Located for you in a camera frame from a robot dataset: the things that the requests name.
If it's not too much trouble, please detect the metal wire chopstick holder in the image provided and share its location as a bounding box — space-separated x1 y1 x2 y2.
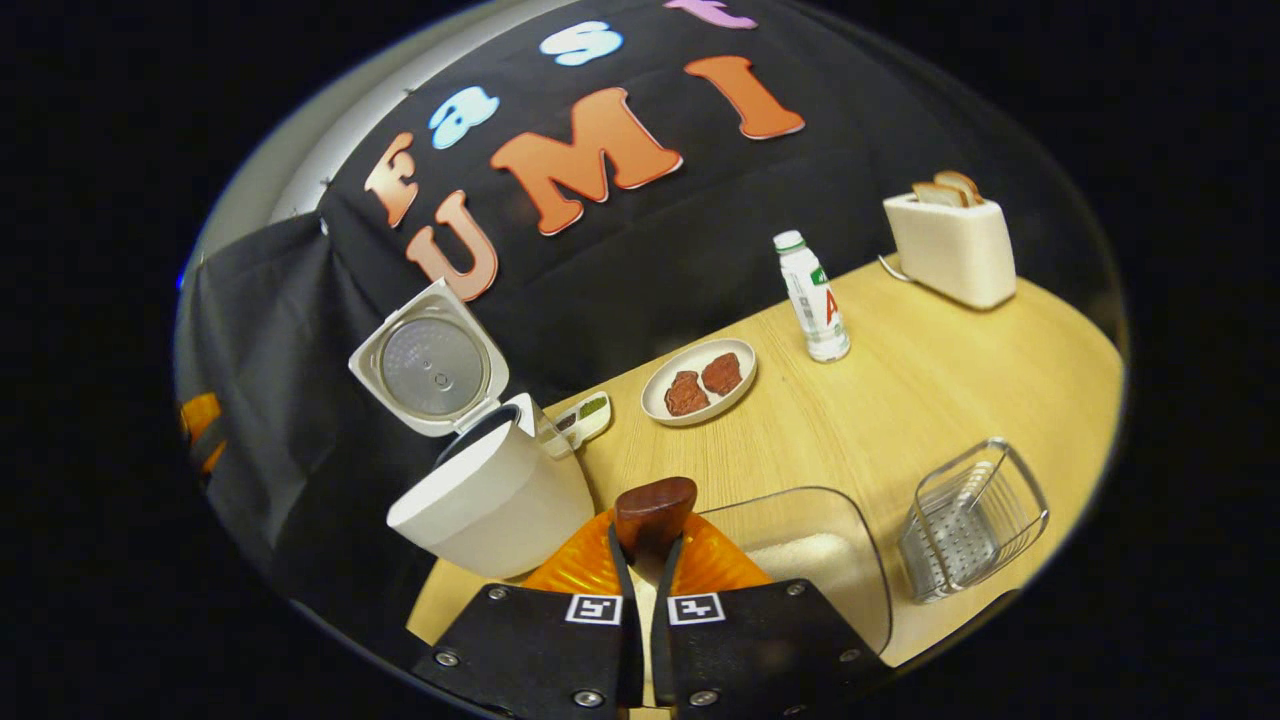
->
898 437 1051 605

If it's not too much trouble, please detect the white toaster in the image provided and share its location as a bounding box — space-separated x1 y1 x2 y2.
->
880 193 1018 311

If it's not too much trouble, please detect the white oval plate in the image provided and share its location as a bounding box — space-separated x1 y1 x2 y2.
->
641 338 758 428

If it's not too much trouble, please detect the brown wooden spoon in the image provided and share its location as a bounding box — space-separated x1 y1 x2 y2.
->
613 477 699 581

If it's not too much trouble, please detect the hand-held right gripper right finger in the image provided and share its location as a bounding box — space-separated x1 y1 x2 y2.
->
650 535 894 720

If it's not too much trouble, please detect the white rice cooker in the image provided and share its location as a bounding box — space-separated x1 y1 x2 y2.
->
348 278 597 581

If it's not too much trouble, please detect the clear rice container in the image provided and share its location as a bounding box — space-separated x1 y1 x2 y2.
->
695 486 894 656

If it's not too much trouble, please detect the white divided seasoning dish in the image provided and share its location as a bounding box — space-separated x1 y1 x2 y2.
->
553 391 613 449

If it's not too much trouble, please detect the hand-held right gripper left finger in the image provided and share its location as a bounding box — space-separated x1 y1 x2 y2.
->
412 510 646 720

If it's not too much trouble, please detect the white drink bottle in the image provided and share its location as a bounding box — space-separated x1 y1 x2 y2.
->
773 230 852 363

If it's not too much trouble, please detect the red meat piece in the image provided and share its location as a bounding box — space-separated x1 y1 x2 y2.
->
700 352 744 397
664 371 711 417

